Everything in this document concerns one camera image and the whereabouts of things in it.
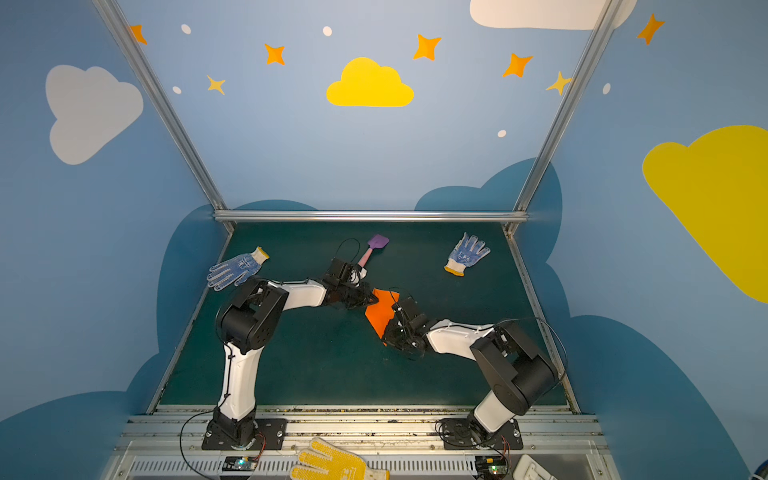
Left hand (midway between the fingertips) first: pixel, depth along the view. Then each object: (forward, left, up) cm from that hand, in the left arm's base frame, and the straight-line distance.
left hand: (379, 299), depth 98 cm
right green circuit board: (-45, -29, -2) cm, 53 cm away
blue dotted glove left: (+13, +53, -2) cm, 54 cm away
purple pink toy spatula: (+26, +1, 0) cm, 26 cm away
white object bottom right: (-46, -36, 0) cm, 58 cm away
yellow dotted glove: (-45, +12, -1) cm, 46 cm away
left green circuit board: (-45, +33, -3) cm, 56 cm away
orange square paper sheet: (-3, 0, -4) cm, 5 cm away
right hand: (-13, -2, 0) cm, 13 cm away
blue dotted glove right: (+22, -34, -1) cm, 40 cm away
